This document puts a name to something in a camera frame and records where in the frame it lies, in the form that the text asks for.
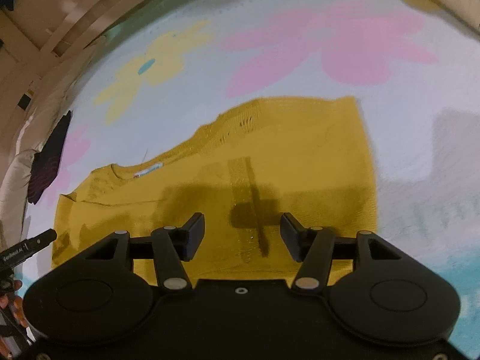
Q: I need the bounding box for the floral bed sheet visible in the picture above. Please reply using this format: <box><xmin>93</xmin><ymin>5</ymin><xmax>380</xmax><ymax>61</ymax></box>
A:
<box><xmin>24</xmin><ymin>0</ymin><xmax>479</xmax><ymax>359</ymax></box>

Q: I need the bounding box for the dark folded striped garment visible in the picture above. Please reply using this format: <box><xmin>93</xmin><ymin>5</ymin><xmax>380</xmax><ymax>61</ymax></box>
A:
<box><xmin>27</xmin><ymin>111</ymin><xmax>72</xmax><ymax>205</ymax></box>

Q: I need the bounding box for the mustard yellow knit sweater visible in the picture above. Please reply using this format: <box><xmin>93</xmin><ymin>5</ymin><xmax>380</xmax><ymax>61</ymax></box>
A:
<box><xmin>52</xmin><ymin>97</ymin><xmax>377</xmax><ymax>281</ymax></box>

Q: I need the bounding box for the grey white pillow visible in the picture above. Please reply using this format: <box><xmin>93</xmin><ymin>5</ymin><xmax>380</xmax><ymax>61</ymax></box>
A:
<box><xmin>1</xmin><ymin>36</ymin><xmax>106</xmax><ymax>250</ymax></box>

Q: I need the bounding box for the wooden headboard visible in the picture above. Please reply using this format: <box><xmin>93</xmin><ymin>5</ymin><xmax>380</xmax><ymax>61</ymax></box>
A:
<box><xmin>0</xmin><ymin>0</ymin><xmax>196</xmax><ymax>129</ymax></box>

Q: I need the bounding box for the person's left hand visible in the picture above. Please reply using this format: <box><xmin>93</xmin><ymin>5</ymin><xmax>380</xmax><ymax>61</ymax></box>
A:
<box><xmin>1</xmin><ymin>278</ymin><xmax>29</xmax><ymax>358</ymax></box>

